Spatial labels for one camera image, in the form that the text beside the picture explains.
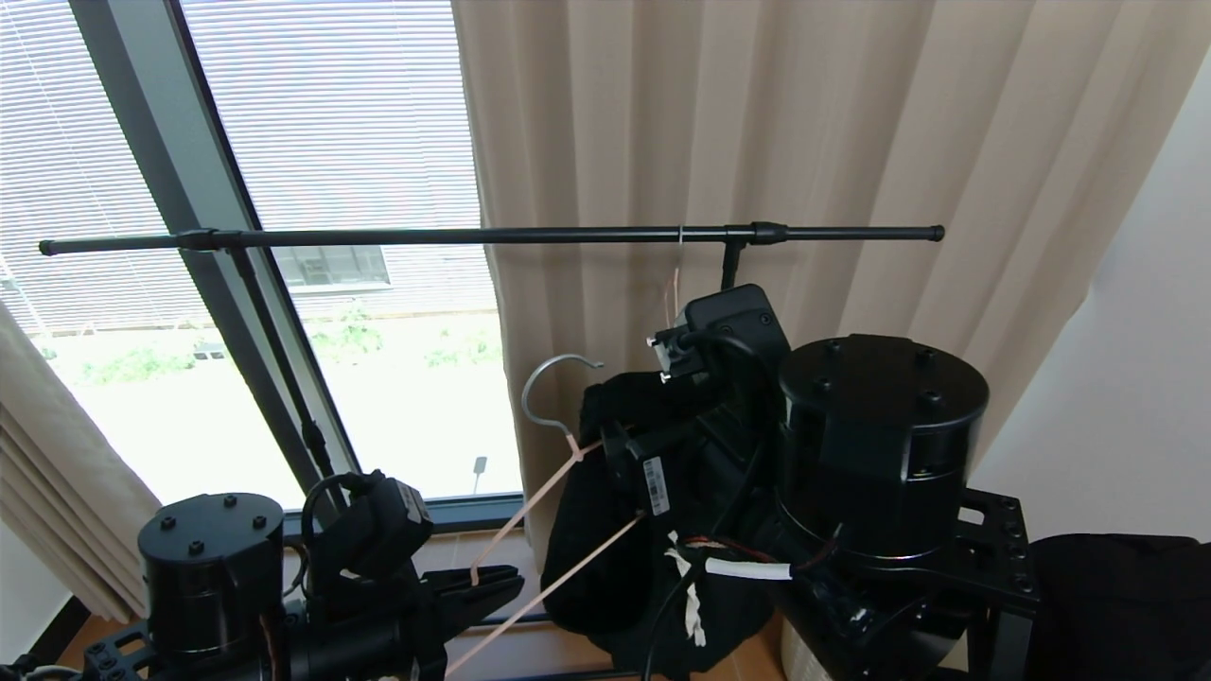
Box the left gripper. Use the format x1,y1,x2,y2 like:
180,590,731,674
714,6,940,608
289,579,446,681

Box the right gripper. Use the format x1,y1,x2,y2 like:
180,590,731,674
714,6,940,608
605,397,781,559

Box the black shorts with white cord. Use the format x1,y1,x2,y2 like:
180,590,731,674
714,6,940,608
541,371,786,674

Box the black clothes rack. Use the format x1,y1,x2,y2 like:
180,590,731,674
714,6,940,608
38,222,947,493

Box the window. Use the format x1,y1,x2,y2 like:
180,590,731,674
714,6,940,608
0,0,526,535

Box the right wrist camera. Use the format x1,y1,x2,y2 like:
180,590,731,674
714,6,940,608
651,284,794,384

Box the black cable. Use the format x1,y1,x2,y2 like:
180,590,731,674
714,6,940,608
643,326,786,681
299,470,384,568

